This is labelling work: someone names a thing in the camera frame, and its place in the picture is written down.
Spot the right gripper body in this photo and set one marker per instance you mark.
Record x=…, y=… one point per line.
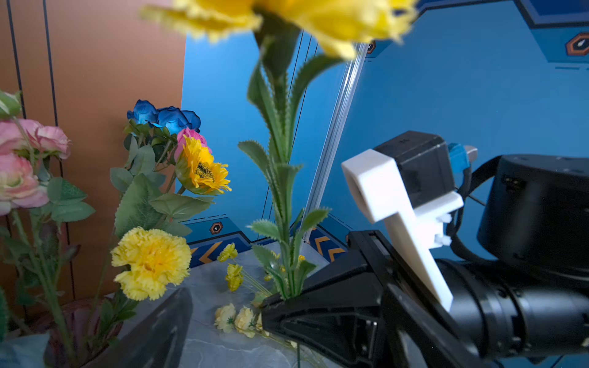
x=497, y=312

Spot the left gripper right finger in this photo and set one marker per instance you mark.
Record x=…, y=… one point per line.
x=416, y=339

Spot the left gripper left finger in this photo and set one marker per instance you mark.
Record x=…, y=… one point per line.
x=157, y=341

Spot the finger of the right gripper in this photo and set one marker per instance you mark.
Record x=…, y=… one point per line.
x=337, y=314

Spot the yellow rose spray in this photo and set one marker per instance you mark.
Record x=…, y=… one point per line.
x=248, y=323

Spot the background yellow poppy spray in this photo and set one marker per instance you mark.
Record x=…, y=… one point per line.
x=236, y=276

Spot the background yellow carnation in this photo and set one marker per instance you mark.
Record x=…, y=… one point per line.
x=297, y=41

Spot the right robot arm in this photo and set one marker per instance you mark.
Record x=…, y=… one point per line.
x=535, y=220

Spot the dark ribbed vase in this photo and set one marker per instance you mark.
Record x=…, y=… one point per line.
x=84, y=327

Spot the background bouquet in dark vase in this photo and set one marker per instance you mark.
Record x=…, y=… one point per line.
x=170, y=176

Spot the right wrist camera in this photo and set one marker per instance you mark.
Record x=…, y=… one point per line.
x=408, y=184

